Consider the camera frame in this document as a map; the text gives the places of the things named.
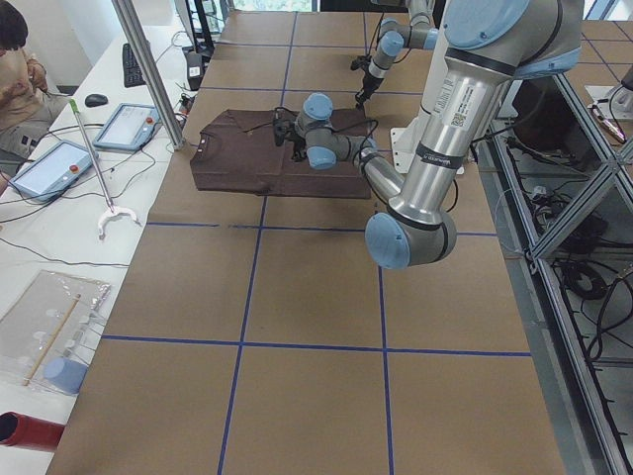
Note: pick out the black box with label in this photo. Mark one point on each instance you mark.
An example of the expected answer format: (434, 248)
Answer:
(195, 69)

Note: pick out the metal reacher grabber tool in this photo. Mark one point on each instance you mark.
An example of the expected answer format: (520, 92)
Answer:
(112, 210)

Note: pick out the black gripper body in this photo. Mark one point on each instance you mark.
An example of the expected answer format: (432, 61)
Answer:
(298, 146)
(366, 84)

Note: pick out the black keyboard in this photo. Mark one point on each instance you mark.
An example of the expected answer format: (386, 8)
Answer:
(132, 74)

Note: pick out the brown paper table cover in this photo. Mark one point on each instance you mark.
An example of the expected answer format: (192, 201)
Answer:
(256, 335)

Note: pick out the aluminium frame post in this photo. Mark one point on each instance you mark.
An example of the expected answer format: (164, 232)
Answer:
(135, 35)

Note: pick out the wooden stick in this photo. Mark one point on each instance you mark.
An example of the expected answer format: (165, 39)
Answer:
(49, 343)

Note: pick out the seated person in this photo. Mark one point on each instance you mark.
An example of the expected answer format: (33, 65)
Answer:
(28, 109)

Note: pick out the black computer mouse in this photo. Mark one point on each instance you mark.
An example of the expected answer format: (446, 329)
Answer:
(95, 100)

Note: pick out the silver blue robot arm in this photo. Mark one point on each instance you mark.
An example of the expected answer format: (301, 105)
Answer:
(392, 38)
(486, 44)

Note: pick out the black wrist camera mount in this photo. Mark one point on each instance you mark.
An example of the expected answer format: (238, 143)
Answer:
(361, 62)

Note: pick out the white pedestal column base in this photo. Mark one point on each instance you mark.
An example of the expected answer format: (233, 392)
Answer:
(410, 143)

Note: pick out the blue teach pendant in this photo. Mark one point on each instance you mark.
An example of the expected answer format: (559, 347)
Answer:
(53, 172)
(129, 128)

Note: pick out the far blue teach pendant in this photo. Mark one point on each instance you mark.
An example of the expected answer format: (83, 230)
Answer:
(129, 128)

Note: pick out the blue plastic cup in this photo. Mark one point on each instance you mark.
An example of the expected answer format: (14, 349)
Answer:
(66, 374)

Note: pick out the dark brown t-shirt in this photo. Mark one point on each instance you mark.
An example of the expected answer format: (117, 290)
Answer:
(237, 153)

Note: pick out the red cylinder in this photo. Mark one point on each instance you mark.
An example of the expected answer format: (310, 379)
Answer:
(28, 432)

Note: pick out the clear plastic bag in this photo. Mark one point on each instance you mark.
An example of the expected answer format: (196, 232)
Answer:
(27, 325)

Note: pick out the near blue teach pendant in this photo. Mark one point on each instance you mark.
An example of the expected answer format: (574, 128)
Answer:
(53, 172)

